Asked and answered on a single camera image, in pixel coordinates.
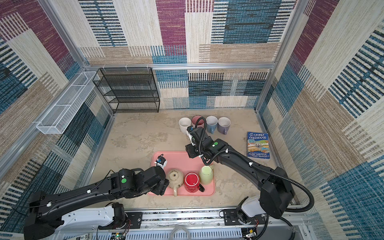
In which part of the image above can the light green mug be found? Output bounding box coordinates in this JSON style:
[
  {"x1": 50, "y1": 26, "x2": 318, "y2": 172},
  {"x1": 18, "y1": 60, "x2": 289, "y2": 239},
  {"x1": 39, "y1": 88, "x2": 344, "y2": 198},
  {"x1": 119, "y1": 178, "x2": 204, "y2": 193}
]
[{"x1": 199, "y1": 166, "x2": 214, "y2": 185}]

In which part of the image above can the beige ceramic teapot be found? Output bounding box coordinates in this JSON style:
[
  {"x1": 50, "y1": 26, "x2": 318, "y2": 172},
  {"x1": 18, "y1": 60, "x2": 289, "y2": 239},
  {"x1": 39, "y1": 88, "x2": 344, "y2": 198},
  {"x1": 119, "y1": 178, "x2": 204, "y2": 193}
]
[{"x1": 167, "y1": 169, "x2": 184, "y2": 197}]

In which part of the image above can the blue ceramic mug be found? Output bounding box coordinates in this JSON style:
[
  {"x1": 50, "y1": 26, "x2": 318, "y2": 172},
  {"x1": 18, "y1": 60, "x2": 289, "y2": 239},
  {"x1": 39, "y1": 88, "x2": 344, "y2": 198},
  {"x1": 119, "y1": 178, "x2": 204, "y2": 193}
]
[{"x1": 206, "y1": 116, "x2": 218, "y2": 134}]

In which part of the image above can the black wire shelf rack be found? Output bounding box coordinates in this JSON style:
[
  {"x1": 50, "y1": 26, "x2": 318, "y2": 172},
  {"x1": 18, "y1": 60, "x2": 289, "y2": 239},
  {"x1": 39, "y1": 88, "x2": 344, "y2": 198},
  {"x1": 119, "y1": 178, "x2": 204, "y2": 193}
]
[{"x1": 93, "y1": 67, "x2": 161, "y2": 114}]

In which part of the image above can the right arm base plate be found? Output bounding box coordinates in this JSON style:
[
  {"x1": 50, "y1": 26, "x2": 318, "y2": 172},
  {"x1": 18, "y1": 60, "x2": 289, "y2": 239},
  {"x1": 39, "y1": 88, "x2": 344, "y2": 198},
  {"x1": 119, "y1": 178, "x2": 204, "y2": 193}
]
[{"x1": 219, "y1": 209, "x2": 266, "y2": 226}]

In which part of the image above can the blue treehouse book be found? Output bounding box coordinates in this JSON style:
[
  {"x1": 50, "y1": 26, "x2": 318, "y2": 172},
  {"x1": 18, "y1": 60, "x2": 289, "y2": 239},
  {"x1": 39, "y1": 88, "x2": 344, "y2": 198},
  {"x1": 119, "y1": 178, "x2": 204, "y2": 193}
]
[{"x1": 247, "y1": 132, "x2": 270, "y2": 160}]

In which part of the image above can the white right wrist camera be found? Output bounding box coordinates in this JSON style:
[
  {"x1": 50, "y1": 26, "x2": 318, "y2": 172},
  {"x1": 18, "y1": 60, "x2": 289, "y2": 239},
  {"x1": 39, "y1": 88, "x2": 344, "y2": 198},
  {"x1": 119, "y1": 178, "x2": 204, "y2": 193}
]
[{"x1": 186, "y1": 126, "x2": 196, "y2": 146}]

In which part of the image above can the white wire mesh basket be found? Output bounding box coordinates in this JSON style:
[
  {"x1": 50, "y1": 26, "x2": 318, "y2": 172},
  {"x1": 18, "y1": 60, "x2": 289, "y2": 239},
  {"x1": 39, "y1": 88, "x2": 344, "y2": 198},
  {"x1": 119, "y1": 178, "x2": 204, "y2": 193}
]
[{"x1": 37, "y1": 72, "x2": 96, "y2": 135}]

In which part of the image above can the white ceramic mug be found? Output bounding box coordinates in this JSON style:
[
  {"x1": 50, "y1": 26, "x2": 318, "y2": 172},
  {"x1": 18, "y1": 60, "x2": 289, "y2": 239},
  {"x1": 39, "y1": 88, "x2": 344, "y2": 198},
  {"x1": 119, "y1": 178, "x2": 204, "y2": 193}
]
[{"x1": 179, "y1": 117, "x2": 192, "y2": 135}]

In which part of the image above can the black corrugated cable conduit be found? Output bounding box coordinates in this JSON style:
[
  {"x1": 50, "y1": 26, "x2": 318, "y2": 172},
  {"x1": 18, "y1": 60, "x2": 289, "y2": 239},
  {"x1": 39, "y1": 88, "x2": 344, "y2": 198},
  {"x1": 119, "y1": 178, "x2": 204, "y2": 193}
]
[{"x1": 251, "y1": 161, "x2": 316, "y2": 214}]

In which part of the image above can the purple ceramic mug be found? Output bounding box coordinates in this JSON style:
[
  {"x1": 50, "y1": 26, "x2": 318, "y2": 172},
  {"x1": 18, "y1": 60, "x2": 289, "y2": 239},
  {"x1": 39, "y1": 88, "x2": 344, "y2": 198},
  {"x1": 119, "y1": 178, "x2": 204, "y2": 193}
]
[{"x1": 218, "y1": 117, "x2": 231, "y2": 135}]

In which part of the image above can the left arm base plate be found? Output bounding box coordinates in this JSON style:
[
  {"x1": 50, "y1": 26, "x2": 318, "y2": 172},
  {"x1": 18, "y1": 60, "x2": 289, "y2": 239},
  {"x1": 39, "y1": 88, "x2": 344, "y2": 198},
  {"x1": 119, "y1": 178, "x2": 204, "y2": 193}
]
[{"x1": 121, "y1": 212, "x2": 143, "y2": 230}]

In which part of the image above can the pink ghost mug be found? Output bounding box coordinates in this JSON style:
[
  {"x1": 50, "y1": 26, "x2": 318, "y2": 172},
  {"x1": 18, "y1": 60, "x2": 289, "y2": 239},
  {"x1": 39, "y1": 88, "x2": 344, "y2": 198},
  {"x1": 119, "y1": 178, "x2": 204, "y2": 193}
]
[{"x1": 192, "y1": 115, "x2": 205, "y2": 128}]

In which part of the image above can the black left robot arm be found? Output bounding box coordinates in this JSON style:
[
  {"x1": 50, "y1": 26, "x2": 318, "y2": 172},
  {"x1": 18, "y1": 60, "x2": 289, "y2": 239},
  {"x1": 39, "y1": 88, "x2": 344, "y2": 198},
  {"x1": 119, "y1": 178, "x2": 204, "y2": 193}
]
[{"x1": 24, "y1": 166, "x2": 170, "y2": 240}]

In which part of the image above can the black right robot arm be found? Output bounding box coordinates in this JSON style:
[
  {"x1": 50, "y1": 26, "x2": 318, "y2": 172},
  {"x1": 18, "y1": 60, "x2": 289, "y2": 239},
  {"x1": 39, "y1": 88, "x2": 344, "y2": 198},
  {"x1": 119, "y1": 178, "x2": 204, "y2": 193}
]
[{"x1": 186, "y1": 127, "x2": 295, "y2": 224}]

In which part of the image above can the grey hose loop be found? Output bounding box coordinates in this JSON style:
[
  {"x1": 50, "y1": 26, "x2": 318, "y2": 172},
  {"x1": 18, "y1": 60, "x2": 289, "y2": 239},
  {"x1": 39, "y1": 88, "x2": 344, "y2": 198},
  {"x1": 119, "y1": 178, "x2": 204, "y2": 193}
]
[{"x1": 168, "y1": 224, "x2": 193, "y2": 240}]

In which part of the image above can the red ceramic mug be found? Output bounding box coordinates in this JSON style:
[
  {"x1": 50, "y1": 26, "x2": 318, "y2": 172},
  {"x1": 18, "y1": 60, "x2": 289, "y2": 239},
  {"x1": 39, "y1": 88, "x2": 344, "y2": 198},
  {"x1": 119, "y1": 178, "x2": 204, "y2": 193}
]
[{"x1": 184, "y1": 172, "x2": 205, "y2": 193}]

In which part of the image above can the pink plastic tray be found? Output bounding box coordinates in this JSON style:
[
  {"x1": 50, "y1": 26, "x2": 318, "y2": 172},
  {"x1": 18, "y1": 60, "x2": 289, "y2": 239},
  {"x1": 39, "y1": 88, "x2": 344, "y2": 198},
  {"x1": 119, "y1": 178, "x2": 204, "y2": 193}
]
[{"x1": 150, "y1": 151, "x2": 216, "y2": 197}]

